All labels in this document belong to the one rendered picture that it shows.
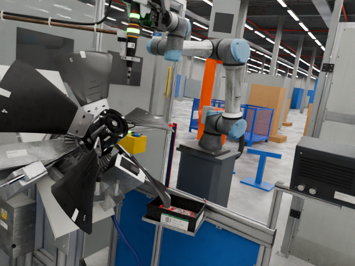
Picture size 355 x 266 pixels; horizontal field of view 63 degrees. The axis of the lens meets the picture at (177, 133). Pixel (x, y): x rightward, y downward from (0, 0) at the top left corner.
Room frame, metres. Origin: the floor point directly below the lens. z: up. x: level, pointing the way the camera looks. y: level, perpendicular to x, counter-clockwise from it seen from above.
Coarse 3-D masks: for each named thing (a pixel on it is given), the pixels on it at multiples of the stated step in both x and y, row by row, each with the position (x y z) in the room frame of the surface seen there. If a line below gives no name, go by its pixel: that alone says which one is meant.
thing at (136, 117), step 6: (138, 108) 1.35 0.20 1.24; (132, 114) 1.26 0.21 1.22; (138, 114) 1.27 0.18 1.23; (144, 114) 1.29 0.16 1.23; (150, 114) 1.32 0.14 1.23; (126, 120) 1.15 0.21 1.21; (132, 120) 1.15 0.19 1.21; (138, 120) 1.17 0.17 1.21; (144, 120) 1.19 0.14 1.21; (150, 120) 1.22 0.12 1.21; (156, 120) 1.26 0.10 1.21; (162, 120) 1.30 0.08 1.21; (144, 126) 1.13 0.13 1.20; (150, 126) 1.15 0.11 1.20; (156, 126) 1.18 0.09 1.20; (162, 126) 1.22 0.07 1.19; (168, 126) 1.27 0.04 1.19
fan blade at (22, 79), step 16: (16, 64) 0.84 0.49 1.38; (16, 80) 0.83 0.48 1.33; (32, 80) 0.86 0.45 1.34; (48, 80) 0.89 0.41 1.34; (0, 96) 0.79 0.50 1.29; (16, 96) 0.82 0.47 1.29; (32, 96) 0.85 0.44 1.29; (48, 96) 0.88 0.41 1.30; (64, 96) 0.91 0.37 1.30; (16, 112) 0.82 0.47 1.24; (32, 112) 0.85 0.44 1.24; (48, 112) 0.88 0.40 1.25; (64, 112) 0.91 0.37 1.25; (0, 128) 0.79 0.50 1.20; (16, 128) 0.82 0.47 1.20; (32, 128) 0.85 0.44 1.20; (48, 128) 0.88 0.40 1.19; (64, 128) 0.91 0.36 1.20
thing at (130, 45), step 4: (128, 36) 1.08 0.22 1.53; (128, 40) 1.08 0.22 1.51; (132, 40) 1.07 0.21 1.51; (136, 40) 1.09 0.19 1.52; (128, 44) 1.08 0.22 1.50; (132, 44) 1.07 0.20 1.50; (136, 44) 1.09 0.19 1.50; (128, 48) 1.08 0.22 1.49; (132, 48) 1.08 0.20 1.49; (128, 52) 1.08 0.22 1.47; (132, 52) 1.08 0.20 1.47; (132, 56) 1.08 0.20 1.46; (128, 60) 1.08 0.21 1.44; (128, 64) 1.08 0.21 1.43; (132, 64) 1.08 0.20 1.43
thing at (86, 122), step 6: (78, 114) 0.94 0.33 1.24; (84, 114) 0.95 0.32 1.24; (90, 114) 0.97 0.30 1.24; (78, 120) 0.95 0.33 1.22; (84, 120) 0.96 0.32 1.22; (90, 120) 0.97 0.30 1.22; (72, 126) 0.94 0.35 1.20; (78, 126) 0.95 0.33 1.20; (84, 126) 0.96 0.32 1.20; (72, 132) 0.94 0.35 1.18; (78, 132) 0.95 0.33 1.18; (84, 132) 0.97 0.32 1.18
